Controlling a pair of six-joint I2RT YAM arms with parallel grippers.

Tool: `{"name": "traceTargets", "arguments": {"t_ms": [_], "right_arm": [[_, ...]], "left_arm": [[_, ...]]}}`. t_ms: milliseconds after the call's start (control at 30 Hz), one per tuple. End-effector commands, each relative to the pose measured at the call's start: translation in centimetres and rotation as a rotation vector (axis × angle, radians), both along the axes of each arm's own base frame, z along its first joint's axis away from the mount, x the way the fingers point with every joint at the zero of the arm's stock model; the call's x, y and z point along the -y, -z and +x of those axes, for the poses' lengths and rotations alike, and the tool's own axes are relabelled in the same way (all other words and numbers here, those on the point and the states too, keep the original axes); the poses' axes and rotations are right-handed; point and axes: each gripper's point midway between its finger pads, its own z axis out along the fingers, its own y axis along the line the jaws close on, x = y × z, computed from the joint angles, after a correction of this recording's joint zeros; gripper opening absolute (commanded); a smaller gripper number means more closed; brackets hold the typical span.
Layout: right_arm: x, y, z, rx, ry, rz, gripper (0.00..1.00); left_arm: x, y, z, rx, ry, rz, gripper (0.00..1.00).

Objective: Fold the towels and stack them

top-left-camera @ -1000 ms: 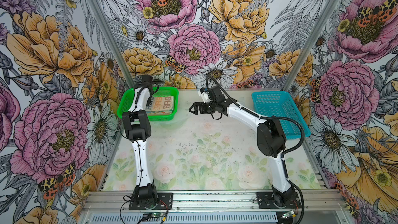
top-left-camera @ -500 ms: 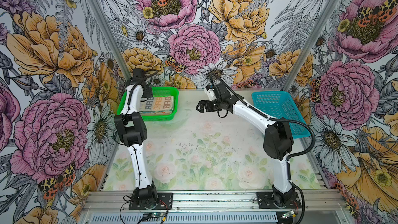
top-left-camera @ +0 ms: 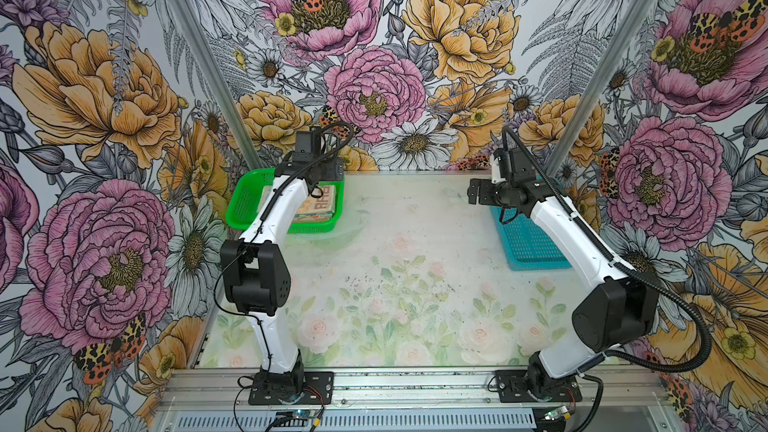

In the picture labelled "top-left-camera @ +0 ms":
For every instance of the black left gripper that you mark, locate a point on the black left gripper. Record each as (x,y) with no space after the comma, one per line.
(333,172)

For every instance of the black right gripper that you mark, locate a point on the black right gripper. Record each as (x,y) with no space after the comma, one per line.
(485,185)

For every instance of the teal plastic basket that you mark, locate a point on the teal plastic basket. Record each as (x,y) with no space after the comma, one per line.
(525,245)

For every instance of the green plastic basket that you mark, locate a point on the green plastic basket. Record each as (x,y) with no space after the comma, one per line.
(254,187)

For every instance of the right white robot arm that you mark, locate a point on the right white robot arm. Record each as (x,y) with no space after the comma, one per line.
(615,308)

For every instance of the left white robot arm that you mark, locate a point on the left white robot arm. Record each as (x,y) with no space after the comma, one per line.
(255,276)

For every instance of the small green circuit board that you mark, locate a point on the small green circuit board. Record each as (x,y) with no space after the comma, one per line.
(300,418)

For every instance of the aluminium corner post right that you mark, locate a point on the aluminium corner post right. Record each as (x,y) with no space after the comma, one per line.
(609,61)

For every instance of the aluminium corner post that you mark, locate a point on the aluminium corner post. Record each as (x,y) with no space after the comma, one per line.
(194,33)
(609,61)

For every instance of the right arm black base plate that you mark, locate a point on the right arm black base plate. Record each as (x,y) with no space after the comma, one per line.
(518,386)

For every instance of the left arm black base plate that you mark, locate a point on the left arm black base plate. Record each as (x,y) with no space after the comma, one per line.
(308,388)

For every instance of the aluminium corner post left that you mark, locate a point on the aluminium corner post left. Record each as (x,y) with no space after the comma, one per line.
(194,33)

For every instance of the aluminium front rail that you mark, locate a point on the aluminium front rail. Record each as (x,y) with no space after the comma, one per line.
(217,389)

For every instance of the white vented cable duct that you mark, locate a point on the white vented cable duct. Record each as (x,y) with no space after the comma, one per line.
(512,419)

